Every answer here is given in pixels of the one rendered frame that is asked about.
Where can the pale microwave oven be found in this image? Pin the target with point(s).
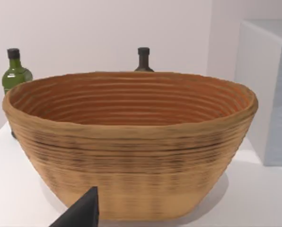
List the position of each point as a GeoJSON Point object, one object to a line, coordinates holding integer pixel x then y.
{"type": "Point", "coordinates": [264, 94]}

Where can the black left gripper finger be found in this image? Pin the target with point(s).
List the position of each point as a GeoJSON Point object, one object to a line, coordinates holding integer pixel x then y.
{"type": "Point", "coordinates": [84, 210]}

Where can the woven wooden basket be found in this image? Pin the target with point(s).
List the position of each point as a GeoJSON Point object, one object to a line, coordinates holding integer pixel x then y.
{"type": "Point", "coordinates": [131, 146]}

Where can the dark brown bottle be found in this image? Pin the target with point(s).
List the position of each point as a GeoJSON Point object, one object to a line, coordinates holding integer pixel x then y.
{"type": "Point", "coordinates": [143, 61]}

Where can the green glass bottle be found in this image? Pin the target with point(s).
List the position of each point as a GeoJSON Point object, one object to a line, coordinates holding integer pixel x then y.
{"type": "Point", "coordinates": [15, 75]}

